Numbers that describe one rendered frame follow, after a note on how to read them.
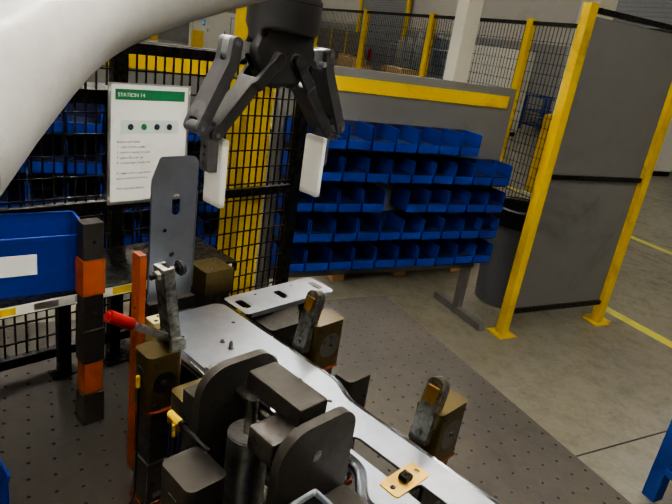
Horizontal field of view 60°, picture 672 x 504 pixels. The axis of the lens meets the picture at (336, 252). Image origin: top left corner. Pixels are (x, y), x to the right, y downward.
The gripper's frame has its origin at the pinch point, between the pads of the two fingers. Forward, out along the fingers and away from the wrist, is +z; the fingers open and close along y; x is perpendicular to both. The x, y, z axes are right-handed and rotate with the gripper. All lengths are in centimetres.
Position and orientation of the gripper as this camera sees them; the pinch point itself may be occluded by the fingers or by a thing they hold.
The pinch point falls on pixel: (265, 188)
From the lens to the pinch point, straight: 65.5
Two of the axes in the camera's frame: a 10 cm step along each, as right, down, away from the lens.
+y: 7.0, -1.5, 7.0
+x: -7.0, -3.4, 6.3
